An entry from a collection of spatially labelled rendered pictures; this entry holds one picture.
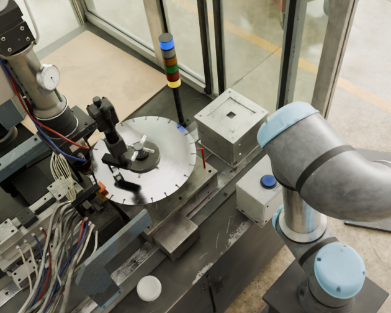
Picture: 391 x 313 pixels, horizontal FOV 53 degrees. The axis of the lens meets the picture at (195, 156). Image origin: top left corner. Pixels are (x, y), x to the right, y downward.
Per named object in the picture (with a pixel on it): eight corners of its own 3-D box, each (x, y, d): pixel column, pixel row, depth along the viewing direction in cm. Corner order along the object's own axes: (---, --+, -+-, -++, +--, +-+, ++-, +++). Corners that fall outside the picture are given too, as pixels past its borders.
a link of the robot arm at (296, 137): (301, 273, 104) (298, 177, 59) (270, 228, 113) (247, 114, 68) (339, 250, 105) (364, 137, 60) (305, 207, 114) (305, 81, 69)
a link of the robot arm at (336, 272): (327, 317, 97) (337, 300, 86) (295, 270, 105) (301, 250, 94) (366, 293, 99) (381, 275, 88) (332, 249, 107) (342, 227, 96)
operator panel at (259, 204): (288, 156, 138) (293, 128, 126) (314, 172, 133) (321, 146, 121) (236, 207, 128) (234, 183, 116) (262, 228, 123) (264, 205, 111)
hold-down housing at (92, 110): (123, 141, 107) (102, 87, 91) (131, 151, 105) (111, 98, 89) (105, 151, 106) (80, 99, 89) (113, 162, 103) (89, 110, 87)
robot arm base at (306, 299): (364, 294, 109) (373, 282, 101) (332, 336, 103) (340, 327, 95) (318, 258, 116) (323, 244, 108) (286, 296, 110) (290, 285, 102)
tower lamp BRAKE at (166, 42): (167, 38, 123) (166, 30, 120) (177, 45, 121) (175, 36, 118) (157, 46, 121) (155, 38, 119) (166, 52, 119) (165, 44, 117)
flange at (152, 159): (159, 140, 122) (158, 135, 120) (160, 169, 115) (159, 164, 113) (125, 145, 122) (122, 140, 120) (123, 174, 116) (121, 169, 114)
